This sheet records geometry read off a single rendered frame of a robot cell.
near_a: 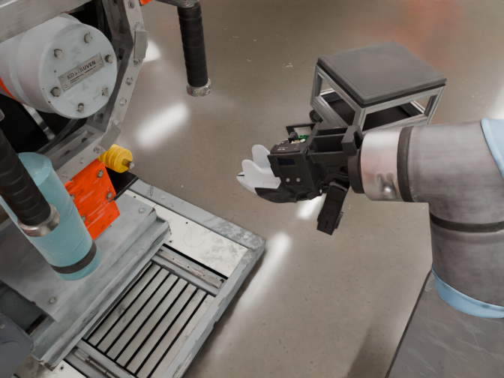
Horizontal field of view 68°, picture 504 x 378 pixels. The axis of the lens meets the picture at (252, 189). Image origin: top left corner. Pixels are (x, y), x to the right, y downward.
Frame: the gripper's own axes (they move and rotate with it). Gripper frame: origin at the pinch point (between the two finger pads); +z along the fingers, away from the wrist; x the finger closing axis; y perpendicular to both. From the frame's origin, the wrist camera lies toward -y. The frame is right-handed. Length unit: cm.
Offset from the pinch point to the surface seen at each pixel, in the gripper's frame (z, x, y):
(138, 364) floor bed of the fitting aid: 48, 21, -47
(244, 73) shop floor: 89, -133, -34
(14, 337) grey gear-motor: 51, 32, -16
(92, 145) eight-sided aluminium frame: 35.8, -1.7, 8.8
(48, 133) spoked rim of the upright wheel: 45.2, -0.4, 13.7
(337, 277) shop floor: 13, -31, -70
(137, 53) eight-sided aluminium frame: 29.1, -19.1, 19.0
